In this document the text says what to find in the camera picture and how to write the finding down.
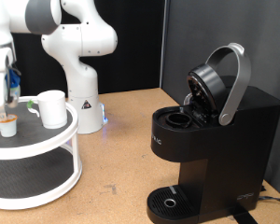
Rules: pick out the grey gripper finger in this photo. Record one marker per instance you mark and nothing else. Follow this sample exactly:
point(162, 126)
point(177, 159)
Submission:
point(1, 113)

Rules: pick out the white coffee pod orange lid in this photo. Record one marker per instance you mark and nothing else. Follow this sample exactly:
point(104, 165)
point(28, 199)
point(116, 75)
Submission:
point(7, 129)

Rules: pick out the black Keurig coffee maker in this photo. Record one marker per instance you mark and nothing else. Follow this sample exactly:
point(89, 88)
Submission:
point(211, 84)

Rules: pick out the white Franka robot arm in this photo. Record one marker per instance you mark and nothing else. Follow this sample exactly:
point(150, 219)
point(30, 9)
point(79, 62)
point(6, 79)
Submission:
point(81, 77)

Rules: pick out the black Keurig coffee machine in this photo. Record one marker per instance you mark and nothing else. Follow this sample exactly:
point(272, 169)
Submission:
point(227, 155)

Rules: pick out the white two-tier turntable shelf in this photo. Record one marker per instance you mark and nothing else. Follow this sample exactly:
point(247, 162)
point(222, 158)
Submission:
point(31, 149)

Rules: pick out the white ceramic mug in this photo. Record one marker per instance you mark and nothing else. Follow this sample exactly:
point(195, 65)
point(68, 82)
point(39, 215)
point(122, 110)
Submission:
point(53, 109)

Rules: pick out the black drip tray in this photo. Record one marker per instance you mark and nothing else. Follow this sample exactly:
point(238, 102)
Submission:
point(174, 203)

